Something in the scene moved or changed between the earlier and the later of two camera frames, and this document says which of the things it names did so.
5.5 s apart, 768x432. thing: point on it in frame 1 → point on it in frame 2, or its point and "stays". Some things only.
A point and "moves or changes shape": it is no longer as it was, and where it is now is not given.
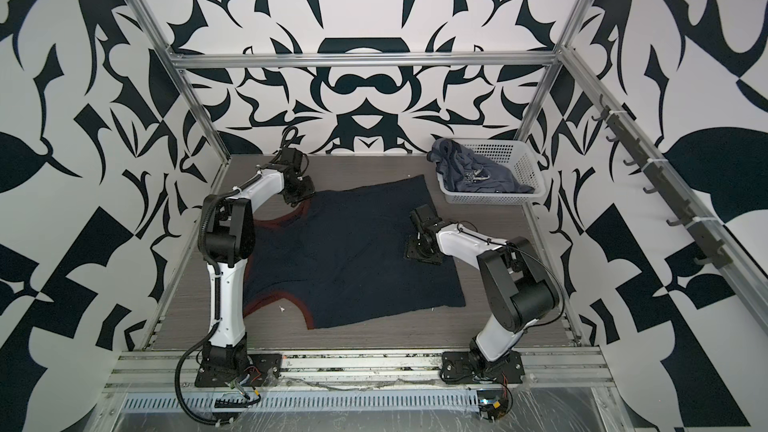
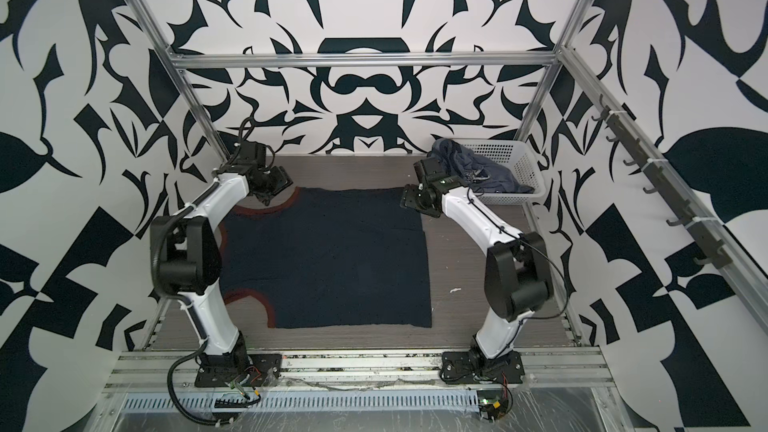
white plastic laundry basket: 517,158 stays
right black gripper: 411,251 → 409,199
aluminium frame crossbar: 459,59 stays
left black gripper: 291,199 → 284,182
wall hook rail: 714,253 stays
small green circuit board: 492,404 stays
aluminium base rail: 564,367 stays
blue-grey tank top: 462,173 stays
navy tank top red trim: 341,257 moves or changes shape
